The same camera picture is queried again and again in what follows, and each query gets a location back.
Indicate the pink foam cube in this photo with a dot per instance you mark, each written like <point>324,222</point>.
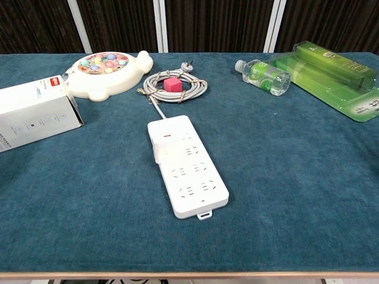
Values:
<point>172,85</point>

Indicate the teal table cloth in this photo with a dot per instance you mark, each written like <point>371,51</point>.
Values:
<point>89,192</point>

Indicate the white plug adapter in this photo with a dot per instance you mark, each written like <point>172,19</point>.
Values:
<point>160,148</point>

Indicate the dark folding screen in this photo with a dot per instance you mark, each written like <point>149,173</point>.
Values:
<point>207,23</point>

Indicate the white power strip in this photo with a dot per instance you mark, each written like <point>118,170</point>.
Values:
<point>192,177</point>

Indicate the green blister package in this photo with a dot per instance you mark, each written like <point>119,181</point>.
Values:
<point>325,80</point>

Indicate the white fishing game toy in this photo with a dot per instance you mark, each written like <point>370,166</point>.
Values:
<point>118,81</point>

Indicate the white cardboard product box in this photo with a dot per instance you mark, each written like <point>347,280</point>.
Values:
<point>35,112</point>

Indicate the clear plastic water bottle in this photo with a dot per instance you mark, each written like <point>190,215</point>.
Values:
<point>266,78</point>

